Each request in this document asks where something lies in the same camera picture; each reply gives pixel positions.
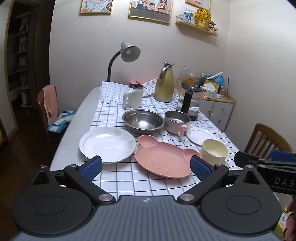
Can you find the yellow flower ornament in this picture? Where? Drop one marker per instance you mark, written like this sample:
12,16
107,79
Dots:
202,16

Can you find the white jug mug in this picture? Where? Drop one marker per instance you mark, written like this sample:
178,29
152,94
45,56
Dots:
134,98

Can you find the wooden slatted chair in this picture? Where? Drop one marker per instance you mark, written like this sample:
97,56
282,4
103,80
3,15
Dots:
266,133

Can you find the wooden chair with towel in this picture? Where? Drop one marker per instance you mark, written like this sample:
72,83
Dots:
41,109

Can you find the white checked tablecloth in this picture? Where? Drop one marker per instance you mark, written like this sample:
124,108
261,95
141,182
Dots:
129,171

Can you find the orange drink bottle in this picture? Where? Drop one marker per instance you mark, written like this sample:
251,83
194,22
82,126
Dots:
191,80

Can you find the small lantern ornament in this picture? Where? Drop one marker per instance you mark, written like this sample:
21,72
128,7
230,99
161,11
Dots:
212,26

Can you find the white marker pen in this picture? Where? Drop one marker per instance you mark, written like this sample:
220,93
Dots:
215,75

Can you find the clear glass dome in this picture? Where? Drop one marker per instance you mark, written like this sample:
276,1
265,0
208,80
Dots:
183,74

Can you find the small white plate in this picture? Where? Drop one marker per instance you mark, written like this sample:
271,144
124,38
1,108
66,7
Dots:
197,135

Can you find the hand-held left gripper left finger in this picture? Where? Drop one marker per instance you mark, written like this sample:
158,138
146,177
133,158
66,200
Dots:
92,168

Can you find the dark bookshelf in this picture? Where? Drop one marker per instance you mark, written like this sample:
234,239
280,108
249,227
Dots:
22,46

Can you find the gold thermos jug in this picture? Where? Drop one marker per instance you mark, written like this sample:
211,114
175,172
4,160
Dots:
164,89

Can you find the large steel bowl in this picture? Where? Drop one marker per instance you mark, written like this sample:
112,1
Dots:
143,120

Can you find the cream bowl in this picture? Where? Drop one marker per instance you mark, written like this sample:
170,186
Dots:
214,150

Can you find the person's right hand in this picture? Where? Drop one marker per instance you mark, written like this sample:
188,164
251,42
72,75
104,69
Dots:
293,215

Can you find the pink steel-lined bowl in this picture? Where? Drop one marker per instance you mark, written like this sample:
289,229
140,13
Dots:
177,119

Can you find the wide gold framed wall picture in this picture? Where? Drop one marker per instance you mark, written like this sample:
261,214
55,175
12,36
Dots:
150,9

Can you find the pale tissue box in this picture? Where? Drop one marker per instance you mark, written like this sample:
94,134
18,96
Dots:
209,92

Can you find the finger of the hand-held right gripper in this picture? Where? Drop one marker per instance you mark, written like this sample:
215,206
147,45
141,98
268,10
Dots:
245,158
281,155

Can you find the small photo frame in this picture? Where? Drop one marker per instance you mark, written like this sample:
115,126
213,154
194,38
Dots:
187,15

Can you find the blue round container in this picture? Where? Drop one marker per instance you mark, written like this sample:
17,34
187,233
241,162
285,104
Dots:
219,81

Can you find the blue striped bag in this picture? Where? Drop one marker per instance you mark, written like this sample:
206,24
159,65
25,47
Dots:
61,121

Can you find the large white plate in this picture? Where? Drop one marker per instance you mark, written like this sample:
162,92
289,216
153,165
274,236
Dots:
108,143

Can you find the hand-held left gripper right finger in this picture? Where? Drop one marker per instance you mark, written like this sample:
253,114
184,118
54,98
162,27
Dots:
200,168

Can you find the wooden wall shelf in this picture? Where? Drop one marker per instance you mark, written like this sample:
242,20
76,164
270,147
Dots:
196,29

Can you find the pink pig-shaped plate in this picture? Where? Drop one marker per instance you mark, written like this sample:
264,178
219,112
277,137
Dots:
161,155

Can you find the thin dark stick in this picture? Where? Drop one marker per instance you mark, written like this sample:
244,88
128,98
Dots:
228,88

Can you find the white drawer cabinet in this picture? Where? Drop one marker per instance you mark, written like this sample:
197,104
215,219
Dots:
219,111

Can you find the grey desk lamp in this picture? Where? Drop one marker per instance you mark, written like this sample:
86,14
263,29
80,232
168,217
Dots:
129,54

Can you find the white floor bin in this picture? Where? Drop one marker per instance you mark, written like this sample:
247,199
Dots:
26,99

